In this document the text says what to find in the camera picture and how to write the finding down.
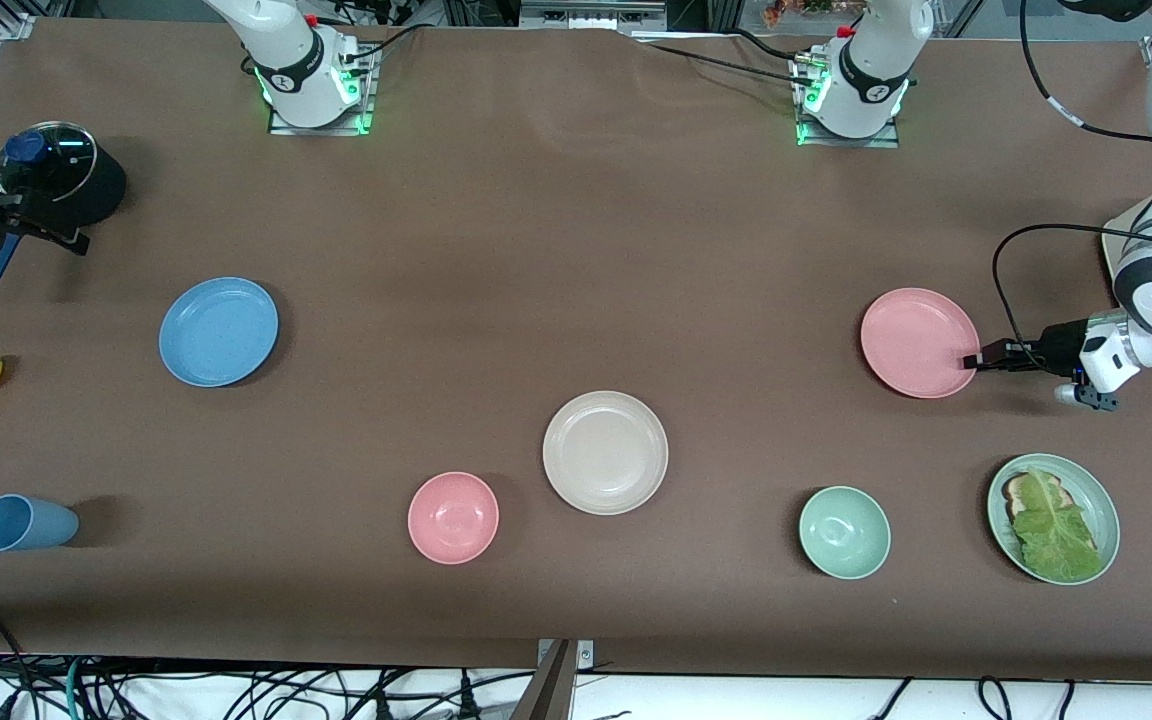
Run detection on black left base cable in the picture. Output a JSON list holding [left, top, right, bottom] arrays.
[[726, 28, 819, 67], [636, 40, 817, 89]]

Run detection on beige shallow bowl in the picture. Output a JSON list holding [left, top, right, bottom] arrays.
[[542, 390, 670, 517]]

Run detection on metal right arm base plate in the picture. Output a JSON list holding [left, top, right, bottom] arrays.
[[268, 45, 377, 136]]

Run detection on silver table edge bracket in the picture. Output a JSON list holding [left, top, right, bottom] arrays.
[[536, 640, 595, 669]]

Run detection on dark beam under table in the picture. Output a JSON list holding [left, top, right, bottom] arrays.
[[509, 640, 577, 720]]

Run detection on small deep pink bowl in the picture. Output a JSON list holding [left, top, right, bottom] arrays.
[[407, 471, 500, 566]]

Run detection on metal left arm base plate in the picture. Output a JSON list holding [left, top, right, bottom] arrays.
[[791, 50, 902, 149]]

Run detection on blue plastic cup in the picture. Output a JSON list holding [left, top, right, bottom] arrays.
[[0, 494, 80, 553]]

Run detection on black base cable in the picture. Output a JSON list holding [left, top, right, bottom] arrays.
[[636, 40, 817, 89], [726, 28, 819, 67], [341, 22, 452, 66]]

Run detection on glass lid with blue knob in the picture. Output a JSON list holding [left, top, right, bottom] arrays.
[[0, 120, 99, 203]]

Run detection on blue shallow bowl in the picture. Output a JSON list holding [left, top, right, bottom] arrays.
[[158, 276, 280, 388]]

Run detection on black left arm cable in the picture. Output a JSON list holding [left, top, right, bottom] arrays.
[[993, 0, 1152, 373]]

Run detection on pink shallow bowl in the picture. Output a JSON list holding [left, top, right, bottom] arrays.
[[859, 287, 982, 400]]

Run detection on green lettuce leaf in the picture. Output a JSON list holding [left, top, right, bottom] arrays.
[[1011, 466, 1105, 583]]

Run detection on colourful background food items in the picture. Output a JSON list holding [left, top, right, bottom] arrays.
[[761, 0, 867, 27]]

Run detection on green plate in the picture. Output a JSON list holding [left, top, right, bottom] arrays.
[[986, 453, 1122, 586]]

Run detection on black pot with blue handle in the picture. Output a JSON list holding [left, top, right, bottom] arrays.
[[0, 120, 127, 297]]

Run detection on black right base cable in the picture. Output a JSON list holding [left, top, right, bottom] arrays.
[[341, 22, 452, 66]]

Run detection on small deep green bowl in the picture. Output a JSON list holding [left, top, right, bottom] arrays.
[[798, 485, 892, 581]]

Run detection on toasted bread slice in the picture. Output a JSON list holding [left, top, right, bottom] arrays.
[[1001, 472, 1072, 521]]

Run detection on grey background device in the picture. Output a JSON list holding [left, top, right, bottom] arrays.
[[519, 0, 669, 31]]

